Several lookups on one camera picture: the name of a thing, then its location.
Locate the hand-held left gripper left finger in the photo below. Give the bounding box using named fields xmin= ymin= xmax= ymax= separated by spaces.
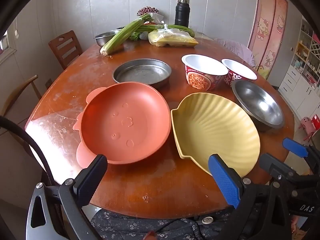
xmin=26 ymin=154 xmax=108 ymax=240

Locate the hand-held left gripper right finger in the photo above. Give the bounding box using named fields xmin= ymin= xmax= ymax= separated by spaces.
xmin=209 ymin=154 xmax=293 ymax=240

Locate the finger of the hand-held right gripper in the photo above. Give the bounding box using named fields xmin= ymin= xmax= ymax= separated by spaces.
xmin=259 ymin=153 xmax=304 ymax=188
xmin=282 ymin=137 xmax=320 ymax=176

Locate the yellow shell-shaped plate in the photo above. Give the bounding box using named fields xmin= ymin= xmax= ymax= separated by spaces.
xmin=170 ymin=92 xmax=261 ymax=178

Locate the orange animal-shaped plate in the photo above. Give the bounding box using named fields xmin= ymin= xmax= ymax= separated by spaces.
xmin=73 ymin=82 xmax=172 ymax=168

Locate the red instant noodle bowl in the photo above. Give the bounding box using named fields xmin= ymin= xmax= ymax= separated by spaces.
xmin=181 ymin=54 xmax=229 ymax=91
xmin=221 ymin=59 xmax=258 ymax=87

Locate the round metal pan plate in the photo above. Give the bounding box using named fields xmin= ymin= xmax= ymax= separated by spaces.
xmin=112 ymin=59 xmax=172 ymax=89

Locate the pink child stool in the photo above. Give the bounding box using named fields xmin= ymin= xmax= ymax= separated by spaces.
xmin=299 ymin=117 xmax=316 ymax=142

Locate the dark floral clothing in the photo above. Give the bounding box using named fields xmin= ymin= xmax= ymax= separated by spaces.
xmin=90 ymin=205 xmax=253 ymax=240

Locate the white shelf cabinet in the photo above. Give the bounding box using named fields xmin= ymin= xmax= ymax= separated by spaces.
xmin=278 ymin=15 xmax=320 ymax=110

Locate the light purple garment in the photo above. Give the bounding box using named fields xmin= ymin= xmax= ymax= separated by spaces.
xmin=214 ymin=38 xmax=256 ymax=68

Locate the light wood armchair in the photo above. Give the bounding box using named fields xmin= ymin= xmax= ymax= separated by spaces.
xmin=0 ymin=74 xmax=42 ymax=117

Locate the pink cartoon cat wardrobe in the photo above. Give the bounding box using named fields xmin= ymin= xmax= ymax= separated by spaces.
xmin=247 ymin=0 xmax=288 ymax=80

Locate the brown slatted wooden chair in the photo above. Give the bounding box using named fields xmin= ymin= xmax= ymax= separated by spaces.
xmin=48 ymin=30 xmax=83 ymax=70

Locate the small stainless steel bowl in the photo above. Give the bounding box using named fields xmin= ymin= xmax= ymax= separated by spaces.
xmin=94 ymin=30 xmax=123 ymax=47

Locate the celery bunch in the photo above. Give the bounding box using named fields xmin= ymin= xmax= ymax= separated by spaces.
xmin=100 ymin=14 xmax=154 ymax=55

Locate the plastic bag of yellow food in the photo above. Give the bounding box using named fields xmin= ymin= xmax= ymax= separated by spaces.
xmin=148 ymin=29 xmax=199 ymax=48

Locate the long green vegetable bunch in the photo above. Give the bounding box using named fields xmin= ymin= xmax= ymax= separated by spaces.
xmin=140 ymin=24 xmax=195 ymax=37

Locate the black thermos bottle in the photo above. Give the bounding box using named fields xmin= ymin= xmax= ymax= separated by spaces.
xmin=174 ymin=0 xmax=191 ymax=28

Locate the black cable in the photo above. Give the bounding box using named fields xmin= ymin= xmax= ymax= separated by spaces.
xmin=0 ymin=116 xmax=54 ymax=185

